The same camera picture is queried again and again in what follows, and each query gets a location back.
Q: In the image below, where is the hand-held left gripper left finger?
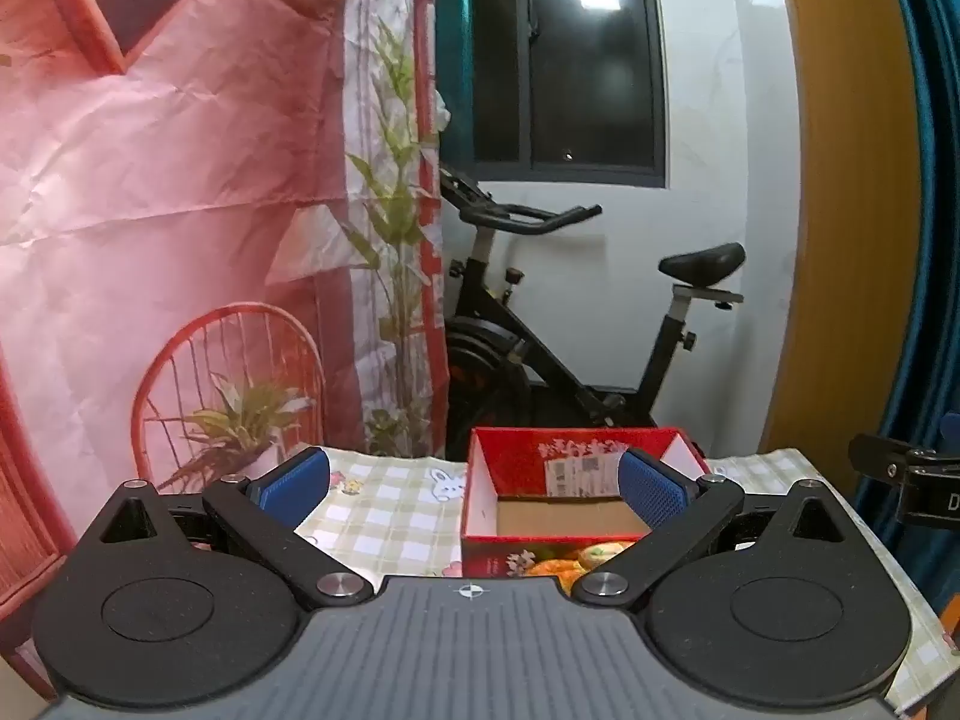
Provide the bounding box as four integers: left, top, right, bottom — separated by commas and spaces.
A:
75, 446, 374, 610

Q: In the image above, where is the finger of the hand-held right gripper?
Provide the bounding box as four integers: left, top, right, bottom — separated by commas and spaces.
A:
849, 432, 914, 482

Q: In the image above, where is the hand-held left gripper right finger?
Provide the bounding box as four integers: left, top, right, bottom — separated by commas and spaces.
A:
574, 448, 863, 606

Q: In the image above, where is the orange floral quilted cloth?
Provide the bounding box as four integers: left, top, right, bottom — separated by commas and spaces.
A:
525, 540, 640, 578

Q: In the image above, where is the red cardboard box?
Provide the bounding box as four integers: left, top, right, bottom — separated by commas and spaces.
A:
460, 426, 710, 580

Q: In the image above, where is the green checked tablecloth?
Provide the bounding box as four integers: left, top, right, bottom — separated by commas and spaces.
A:
292, 446, 960, 715

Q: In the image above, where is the black exercise bike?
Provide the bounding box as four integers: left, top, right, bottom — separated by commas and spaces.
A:
439, 165, 748, 430

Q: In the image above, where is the orange wooden door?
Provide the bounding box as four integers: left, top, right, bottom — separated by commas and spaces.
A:
757, 0, 929, 460

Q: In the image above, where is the red printed backdrop cloth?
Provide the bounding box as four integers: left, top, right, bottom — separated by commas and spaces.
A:
0, 0, 452, 691

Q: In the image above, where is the dark framed window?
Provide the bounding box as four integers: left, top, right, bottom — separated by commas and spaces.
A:
469, 0, 668, 190

